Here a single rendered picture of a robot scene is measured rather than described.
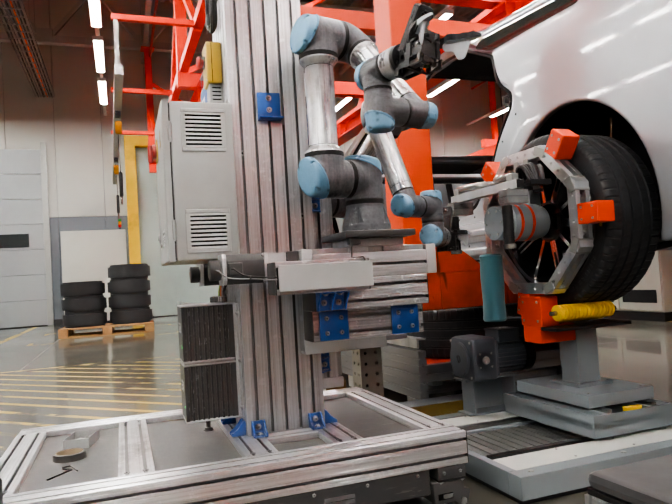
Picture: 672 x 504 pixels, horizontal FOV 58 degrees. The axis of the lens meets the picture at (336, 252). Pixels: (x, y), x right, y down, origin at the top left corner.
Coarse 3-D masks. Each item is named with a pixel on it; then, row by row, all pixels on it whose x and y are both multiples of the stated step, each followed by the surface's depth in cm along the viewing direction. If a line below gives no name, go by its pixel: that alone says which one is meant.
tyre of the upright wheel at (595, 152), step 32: (576, 160) 216; (608, 160) 210; (640, 160) 216; (608, 192) 204; (640, 192) 208; (608, 224) 203; (640, 224) 207; (608, 256) 206; (640, 256) 211; (576, 288) 218; (608, 288) 217
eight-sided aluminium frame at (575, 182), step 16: (512, 160) 236; (544, 160) 219; (560, 160) 217; (560, 176) 212; (576, 176) 208; (576, 192) 205; (576, 208) 205; (576, 224) 205; (576, 240) 205; (592, 240) 207; (576, 256) 208; (512, 272) 247; (560, 272) 215; (576, 272) 214; (512, 288) 239; (528, 288) 231; (544, 288) 222; (560, 288) 218
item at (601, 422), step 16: (512, 400) 246; (528, 400) 237; (544, 400) 236; (640, 400) 220; (656, 400) 223; (528, 416) 237; (544, 416) 228; (560, 416) 220; (576, 416) 212; (592, 416) 205; (608, 416) 207; (624, 416) 209; (640, 416) 212; (656, 416) 214; (576, 432) 213; (592, 432) 206; (608, 432) 206; (624, 432) 209
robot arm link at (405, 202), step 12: (384, 144) 205; (396, 144) 208; (384, 156) 204; (396, 156) 204; (384, 168) 204; (396, 168) 202; (396, 180) 201; (408, 180) 202; (396, 192) 201; (408, 192) 199; (396, 204) 198; (408, 204) 196; (420, 204) 200; (408, 216) 200; (420, 216) 204
